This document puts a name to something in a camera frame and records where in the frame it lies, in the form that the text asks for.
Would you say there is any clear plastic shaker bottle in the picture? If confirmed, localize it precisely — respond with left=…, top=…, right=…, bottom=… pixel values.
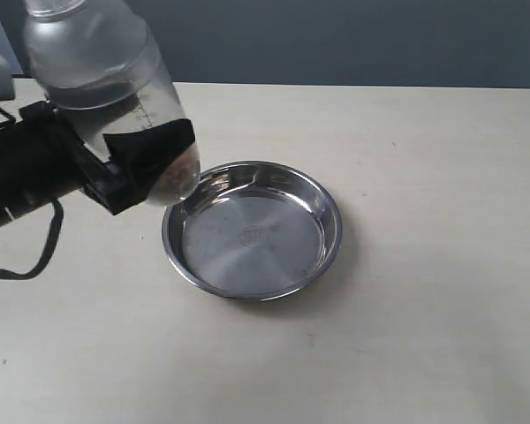
left=24, top=1, right=201, bottom=187

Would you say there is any black cable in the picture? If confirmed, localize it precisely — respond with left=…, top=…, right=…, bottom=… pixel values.
left=0, top=198, right=66, bottom=280

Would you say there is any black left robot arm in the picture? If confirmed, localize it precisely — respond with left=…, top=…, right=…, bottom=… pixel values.
left=0, top=101, right=195, bottom=227

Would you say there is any round stainless steel plate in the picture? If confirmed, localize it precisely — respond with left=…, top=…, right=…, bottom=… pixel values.
left=162, top=161, right=344, bottom=302

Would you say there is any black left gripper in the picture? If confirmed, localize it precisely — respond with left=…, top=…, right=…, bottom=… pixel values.
left=0, top=101, right=195, bottom=216

